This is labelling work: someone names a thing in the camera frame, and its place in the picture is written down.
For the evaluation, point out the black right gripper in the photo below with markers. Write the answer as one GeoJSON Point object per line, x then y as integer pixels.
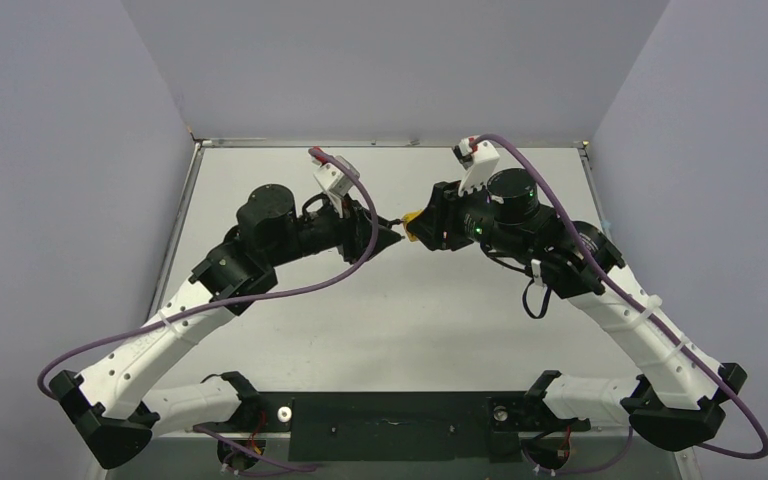
{"type": "Point", "coordinates": [439, 216]}

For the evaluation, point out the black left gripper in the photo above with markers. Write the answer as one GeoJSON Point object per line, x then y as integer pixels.
{"type": "Point", "coordinates": [356, 229]}

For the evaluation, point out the yellow Opel padlock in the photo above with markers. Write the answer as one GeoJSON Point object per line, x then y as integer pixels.
{"type": "Point", "coordinates": [405, 221]}

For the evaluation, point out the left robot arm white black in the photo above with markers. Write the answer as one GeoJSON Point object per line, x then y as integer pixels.
{"type": "Point", "coordinates": [116, 405]}

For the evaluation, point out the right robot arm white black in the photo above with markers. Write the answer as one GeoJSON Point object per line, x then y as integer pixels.
{"type": "Point", "coordinates": [676, 399]}

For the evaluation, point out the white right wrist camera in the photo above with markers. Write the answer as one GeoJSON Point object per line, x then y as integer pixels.
{"type": "Point", "coordinates": [479, 159]}

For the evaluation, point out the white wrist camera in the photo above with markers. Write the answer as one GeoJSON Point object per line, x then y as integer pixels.
{"type": "Point", "coordinates": [479, 159]}
{"type": "Point", "coordinates": [332, 181]}

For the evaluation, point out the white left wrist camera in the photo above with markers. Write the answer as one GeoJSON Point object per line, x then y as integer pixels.
{"type": "Point", "coordinates": [332, 181]}

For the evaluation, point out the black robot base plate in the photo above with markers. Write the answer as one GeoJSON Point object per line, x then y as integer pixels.
{"type": "Point", "coordinates": [399, 426]}

